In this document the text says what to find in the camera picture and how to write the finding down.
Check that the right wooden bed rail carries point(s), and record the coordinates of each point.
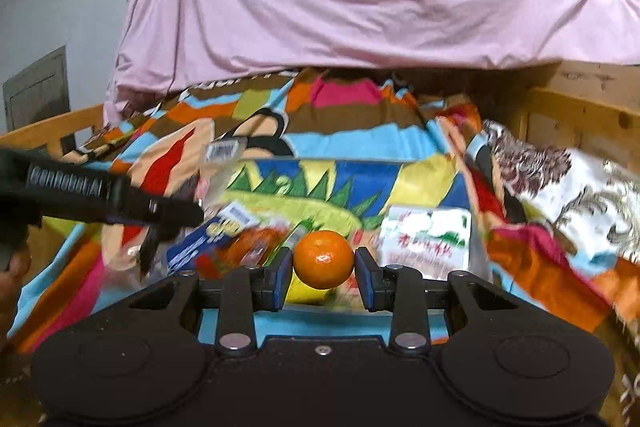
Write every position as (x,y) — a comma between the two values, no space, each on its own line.
(590,106)

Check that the blue white tube packet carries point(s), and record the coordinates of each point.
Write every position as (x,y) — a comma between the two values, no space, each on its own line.
(199,250)

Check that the floral satin quilt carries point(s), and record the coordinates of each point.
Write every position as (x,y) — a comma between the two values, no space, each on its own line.
(591,202)

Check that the person's left hand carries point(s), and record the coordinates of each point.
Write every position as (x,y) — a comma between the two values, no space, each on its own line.
(11,283)

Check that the white green tofu snack pack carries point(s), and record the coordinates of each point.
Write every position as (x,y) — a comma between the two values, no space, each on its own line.
(434,241)

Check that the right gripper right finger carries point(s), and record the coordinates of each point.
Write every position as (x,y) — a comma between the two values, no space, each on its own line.
(400,291)

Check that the colourful monkey bedspread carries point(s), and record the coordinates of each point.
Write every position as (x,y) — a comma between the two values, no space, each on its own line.
(346,115)

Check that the orange mandarin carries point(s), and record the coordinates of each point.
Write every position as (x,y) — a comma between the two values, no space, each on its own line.
(323,259)

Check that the orange chicken snack packet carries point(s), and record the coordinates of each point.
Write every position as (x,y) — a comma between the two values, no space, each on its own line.
(251,248)

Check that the grey wall hatch door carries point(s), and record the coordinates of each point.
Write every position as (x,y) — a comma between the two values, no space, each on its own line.
(38,92)

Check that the yellow biscuit packet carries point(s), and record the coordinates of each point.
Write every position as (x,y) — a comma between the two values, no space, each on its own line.
(300,294)

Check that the green sausage stick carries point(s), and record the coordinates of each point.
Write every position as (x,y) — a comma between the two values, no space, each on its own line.
(299,231)

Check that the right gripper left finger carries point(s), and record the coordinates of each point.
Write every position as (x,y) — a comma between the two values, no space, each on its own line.
(245,291)

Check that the left wooden bed rail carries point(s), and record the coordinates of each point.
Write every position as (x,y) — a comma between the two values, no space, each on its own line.
(50,133)

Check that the wooden bed rail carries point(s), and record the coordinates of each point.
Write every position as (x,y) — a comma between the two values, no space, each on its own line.
(50,133)
(590,106)

